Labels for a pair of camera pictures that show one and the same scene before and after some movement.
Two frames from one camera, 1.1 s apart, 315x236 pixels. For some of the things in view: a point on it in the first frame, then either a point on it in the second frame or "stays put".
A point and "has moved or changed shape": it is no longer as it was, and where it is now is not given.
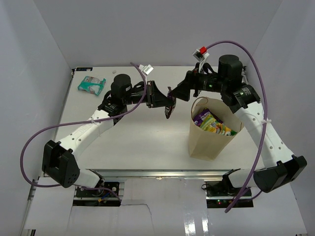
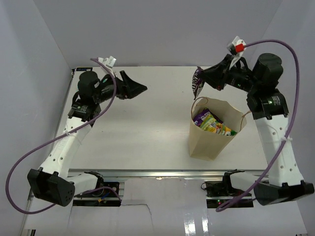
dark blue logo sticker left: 83,69 stays put
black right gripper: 192,81 → 215,75
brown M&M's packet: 169,109 has moved or changed shape
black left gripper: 154,98 → 128,88
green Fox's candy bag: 211,124 stays put
